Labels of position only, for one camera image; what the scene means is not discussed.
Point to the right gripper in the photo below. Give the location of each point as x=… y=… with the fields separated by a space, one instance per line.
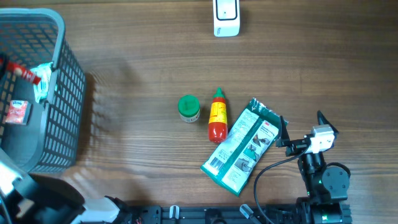
x=295 y=146

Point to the green white glove package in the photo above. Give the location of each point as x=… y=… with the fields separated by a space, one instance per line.
x=233 y=160

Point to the red chili sauce bottle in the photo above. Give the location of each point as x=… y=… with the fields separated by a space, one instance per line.
x=218 y=121

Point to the green lid jar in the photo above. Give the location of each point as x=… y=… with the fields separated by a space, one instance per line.
x=189 y=108

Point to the red white tissue pack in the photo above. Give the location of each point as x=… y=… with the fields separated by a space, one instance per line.
x=18 y=112

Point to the red coffee stick sachet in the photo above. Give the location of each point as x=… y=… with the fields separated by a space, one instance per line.
x=19 y=70

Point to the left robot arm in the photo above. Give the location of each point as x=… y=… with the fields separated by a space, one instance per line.
x=31 y=198

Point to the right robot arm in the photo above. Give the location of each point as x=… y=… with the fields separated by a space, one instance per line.
x=327 y=184

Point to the white barcode scanner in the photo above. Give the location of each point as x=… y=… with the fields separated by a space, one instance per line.
x=226 y=18

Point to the teal wet wipes pack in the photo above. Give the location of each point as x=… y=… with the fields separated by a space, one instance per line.
x=43 y=71

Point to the grey plastic mesh basket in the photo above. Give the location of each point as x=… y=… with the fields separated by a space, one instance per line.
x=49 y=141

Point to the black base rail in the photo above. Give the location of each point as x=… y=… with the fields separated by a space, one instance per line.
x=277 y=213

